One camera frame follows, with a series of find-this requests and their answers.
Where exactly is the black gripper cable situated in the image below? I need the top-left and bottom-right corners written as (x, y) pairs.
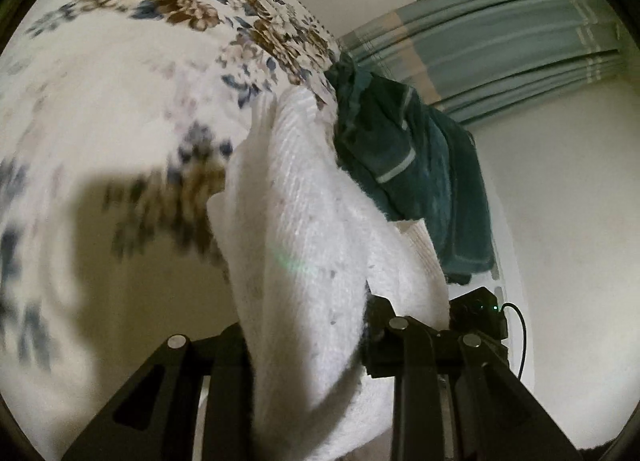
top-left (500, 303), bottom-right (529, 382)

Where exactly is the dark green plush blanket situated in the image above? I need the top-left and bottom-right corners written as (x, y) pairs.
top-left (324, 53), bottom-right (497, 287)

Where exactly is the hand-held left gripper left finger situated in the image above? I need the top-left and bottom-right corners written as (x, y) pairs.
top-left (60, 322), bottom-right (257, 461)

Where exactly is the white knitted towel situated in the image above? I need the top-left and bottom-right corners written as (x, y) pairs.
top-left (206, 88), bottom-right (451, 461)

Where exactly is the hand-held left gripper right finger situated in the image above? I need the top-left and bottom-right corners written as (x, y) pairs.
top-left (364, 295), bottom-right (584, 461)

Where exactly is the floral bed blanket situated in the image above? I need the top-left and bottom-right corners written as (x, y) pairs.
top-left (0, 0), bottom-right (347, 461)

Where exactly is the grey-green striped curtain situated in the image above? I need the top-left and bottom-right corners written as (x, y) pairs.
top-left (336, 0), bottom-right (627, 128)

